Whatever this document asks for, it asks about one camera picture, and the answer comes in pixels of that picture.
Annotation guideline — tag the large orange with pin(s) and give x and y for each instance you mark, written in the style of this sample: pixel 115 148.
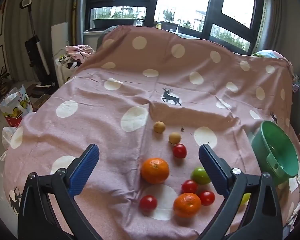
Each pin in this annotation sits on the large orange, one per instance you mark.
pixel 155 170

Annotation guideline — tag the brown cardboard box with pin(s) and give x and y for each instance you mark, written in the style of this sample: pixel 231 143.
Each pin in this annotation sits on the brown cardboard box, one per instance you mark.
pixel 41 102

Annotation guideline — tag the pink polka dot blanket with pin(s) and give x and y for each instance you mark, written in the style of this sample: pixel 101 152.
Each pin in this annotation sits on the pink polka dot blanket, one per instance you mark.
pixel 115 85

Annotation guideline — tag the red cherry tomato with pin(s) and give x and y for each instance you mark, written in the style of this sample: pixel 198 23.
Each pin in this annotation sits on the red cherry tomato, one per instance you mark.
pixel 189 186
pixel 179 151
pixel 206 198
pixel 148 203

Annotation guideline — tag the pink clothes pile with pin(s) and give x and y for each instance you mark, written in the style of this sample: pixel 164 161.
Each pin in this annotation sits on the pink clothes pile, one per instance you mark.
pixel 77 50

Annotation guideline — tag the black framed window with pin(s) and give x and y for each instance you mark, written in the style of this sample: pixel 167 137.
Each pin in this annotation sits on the black framed window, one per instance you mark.
pixel 215 5

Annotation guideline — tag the light blue cloth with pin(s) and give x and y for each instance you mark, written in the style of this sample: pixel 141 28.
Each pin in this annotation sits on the light blue cloth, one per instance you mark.
pixel 267 53

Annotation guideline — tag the brown longan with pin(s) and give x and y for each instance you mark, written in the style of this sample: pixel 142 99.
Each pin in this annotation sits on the brown longan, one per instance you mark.
pixel 174 138
pixel 159 127

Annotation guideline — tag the potted plant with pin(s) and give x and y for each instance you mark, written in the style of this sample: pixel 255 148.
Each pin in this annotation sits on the potted plant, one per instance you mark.
pixel 1 80

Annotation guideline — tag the green tomato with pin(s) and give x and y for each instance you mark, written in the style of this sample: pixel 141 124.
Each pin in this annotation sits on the green tomato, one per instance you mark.
pixel 198 176

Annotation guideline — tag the small orange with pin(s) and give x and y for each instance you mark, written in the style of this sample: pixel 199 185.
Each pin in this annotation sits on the small orange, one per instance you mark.
pixel 187 205

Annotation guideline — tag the long dark planter box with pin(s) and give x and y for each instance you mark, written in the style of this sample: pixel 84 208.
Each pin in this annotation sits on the long dark planter box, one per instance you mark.
pixel 112 23

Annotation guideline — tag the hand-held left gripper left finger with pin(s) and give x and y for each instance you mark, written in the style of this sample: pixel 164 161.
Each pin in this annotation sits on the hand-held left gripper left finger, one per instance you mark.
pixel 85 172

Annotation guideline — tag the upright vacuum cleaner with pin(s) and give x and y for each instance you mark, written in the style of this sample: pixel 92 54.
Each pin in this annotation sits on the upright vacuum cleaner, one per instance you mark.
pixel 35 47

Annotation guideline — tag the yellow-green tomato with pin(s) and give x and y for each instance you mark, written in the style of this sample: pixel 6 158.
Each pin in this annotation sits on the yellow-green tomato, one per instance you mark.
pixel 245 198

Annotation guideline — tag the grey curtain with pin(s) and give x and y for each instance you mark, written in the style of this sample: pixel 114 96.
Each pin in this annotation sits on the grey curtain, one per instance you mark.
pixel 272 17
pixel 55 5

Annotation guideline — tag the green plastic bowl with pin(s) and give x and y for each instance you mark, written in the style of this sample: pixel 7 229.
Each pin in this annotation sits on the green plastic bowl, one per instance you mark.
pixel 277 150

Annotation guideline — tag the grey chair back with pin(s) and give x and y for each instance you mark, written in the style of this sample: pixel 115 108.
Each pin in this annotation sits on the grey chair back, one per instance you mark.
pixel 103 36

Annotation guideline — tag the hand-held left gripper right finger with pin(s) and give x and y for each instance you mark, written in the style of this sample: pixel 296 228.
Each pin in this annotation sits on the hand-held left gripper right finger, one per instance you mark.
pixel 213 170

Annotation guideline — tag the red white shopping bag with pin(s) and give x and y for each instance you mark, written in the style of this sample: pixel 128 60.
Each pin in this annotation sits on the red white shopping bag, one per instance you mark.
pixel 15 105

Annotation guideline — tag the white board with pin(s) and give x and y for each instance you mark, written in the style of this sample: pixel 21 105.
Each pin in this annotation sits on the white board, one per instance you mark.
pixel 60 37

